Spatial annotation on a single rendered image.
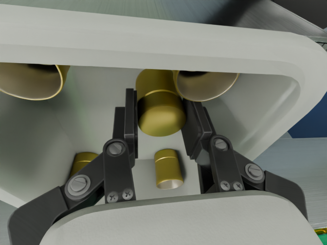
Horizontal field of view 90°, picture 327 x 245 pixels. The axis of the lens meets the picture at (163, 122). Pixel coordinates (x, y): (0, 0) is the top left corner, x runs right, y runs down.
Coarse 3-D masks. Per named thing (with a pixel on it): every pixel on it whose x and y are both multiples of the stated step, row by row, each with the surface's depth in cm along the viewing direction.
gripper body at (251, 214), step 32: (224, 192) 7; (256, 192) 7; (64, 224) 5; (96, 224) 5; (128, 224) 5; (160, 224) 6; (192, 224) 6; (224, 224) 6; (256, 224) 6; (288, 224) 6
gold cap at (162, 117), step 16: (144, 80) 12; (160, 80) 12; (144, 96) 11; (160, 96) 10; (176, 96) 11; (144, 112) 10; (160, 112) 10; (176, 112) 10; (144, 128) 11; (160, 128) 12; (176, 128) 12
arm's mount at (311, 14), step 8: (272, 0) 25; (280, 0) 25; (288, 0) 25; (296, 0) 25; (304, 0) 25; (312, 0) 25; (320, 0) 26; (288, 8) 26; (296, 8) 26; (304, 8) 26; (312, 8) 26; (320, 8) 26; (304, 16) 27; (312, 16) 27; (320, 16) 27; (320, 24) 28
